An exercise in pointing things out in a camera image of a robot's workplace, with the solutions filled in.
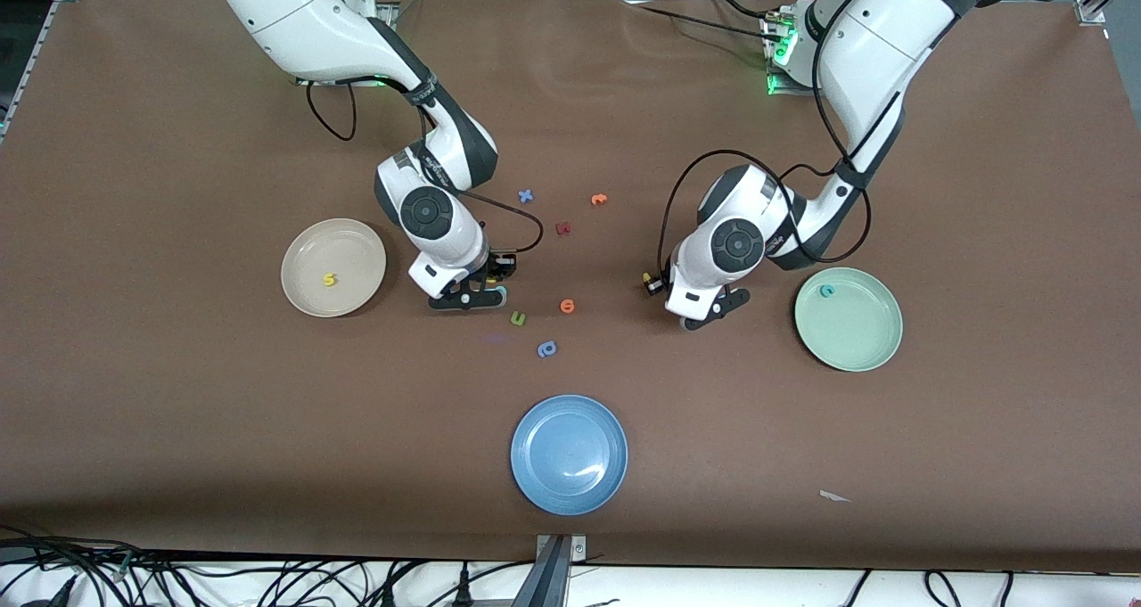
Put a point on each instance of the blue letter a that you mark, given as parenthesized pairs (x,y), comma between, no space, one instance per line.
(546,349)

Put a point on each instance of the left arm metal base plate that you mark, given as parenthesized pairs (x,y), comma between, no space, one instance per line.
(784,92)

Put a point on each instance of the white paper scrap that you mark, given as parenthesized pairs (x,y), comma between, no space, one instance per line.
(833,496)

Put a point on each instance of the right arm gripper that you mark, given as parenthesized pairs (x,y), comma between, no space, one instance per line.
(499,266)

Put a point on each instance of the grey metal camera bracket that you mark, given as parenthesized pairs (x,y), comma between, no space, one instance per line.
(554,571)

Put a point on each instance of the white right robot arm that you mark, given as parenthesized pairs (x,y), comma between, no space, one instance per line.
(303,19)

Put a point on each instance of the blue plate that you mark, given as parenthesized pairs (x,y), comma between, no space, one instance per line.
(569,455)

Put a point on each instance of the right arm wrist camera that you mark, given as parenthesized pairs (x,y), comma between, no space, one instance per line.
(463,301)

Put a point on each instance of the beige brown plate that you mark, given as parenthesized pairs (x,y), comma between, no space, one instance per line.
(332,250)

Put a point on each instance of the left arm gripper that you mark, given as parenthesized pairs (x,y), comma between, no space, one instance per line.
(660,283)

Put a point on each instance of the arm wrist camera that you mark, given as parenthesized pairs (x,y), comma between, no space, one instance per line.
(731,299)
(463,301)

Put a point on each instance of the pale green plate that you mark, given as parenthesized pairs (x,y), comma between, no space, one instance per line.
(848,331)

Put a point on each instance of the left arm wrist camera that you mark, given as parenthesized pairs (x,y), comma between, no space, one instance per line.
(731,299)

